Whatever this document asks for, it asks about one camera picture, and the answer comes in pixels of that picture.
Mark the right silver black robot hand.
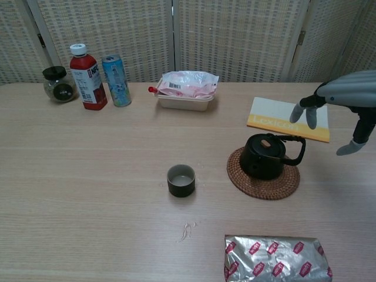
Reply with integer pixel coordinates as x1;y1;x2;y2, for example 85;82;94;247
289;69;376;156

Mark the black teapot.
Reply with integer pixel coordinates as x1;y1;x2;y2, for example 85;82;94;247
240;132;306;180

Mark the brown woven round coaster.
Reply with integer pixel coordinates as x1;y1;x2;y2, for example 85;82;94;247
226;146;301;201

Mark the yellow white Lexicon book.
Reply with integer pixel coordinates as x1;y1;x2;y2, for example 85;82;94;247
246;96;331;144

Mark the pink plastic packet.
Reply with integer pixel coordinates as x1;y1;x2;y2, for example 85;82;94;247
155;78;217;112

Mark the silver foil tea package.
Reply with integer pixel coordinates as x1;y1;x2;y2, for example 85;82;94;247
223;234;333;282

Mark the dark ceramic teacup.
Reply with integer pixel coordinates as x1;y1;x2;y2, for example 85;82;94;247
166;164;197;198

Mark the blue drink can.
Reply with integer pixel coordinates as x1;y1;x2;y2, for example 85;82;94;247
102;54;132;108

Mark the woven folding screen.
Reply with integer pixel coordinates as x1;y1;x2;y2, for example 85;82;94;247
0;0;376;86

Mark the red juice bottle white cap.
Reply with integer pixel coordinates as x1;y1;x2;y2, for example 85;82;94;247
69;42;108;110

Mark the glass jar black lid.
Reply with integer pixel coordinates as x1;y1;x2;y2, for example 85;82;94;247
42;66;78;104

